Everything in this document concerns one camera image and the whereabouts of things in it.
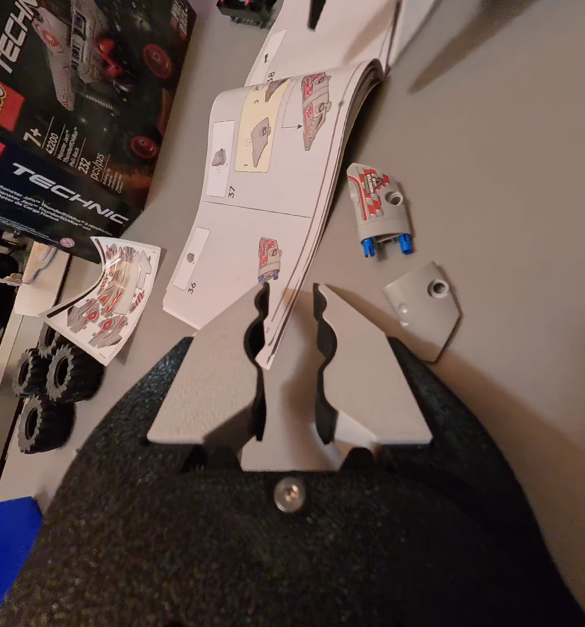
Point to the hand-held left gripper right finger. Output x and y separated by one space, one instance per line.
371 377

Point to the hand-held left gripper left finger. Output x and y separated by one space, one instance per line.
209 377

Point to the white instruction booklet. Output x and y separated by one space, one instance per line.
253 235

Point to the grey desk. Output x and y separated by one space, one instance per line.
518 196

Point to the plain grey toy panel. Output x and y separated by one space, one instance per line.
425 313

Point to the sticker sheet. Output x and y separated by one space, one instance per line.
116 294

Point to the black toy tyre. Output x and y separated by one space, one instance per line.
74 374
45 426
28 374
48 340

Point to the grey printed toy panel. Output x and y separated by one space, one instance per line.
376 205

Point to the blue plastic bin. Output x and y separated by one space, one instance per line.
3 563

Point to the black toy set box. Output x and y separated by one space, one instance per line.
77 98

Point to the black toy chassis piece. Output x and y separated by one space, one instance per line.
243 10

